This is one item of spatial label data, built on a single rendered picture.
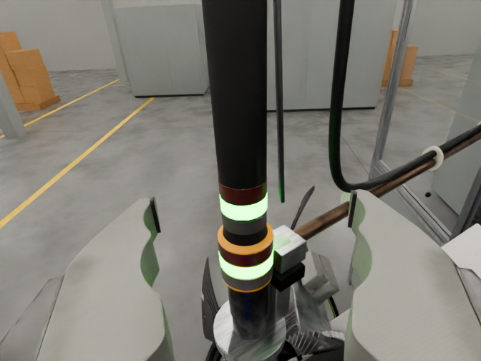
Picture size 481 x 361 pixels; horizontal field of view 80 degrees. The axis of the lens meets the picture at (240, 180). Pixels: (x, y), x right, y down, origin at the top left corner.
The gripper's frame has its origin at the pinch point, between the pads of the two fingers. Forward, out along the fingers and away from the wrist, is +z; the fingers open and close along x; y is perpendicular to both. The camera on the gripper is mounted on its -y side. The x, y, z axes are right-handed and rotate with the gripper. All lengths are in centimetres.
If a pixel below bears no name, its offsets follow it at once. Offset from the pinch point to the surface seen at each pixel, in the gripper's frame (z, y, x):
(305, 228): 10.9, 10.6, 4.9
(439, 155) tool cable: 23.9, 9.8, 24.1
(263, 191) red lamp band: 6.1, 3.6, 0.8
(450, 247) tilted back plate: 33, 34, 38
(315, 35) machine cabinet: 550, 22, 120
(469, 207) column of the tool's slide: 50, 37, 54
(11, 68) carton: 659, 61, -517
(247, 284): 5.0, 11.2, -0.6
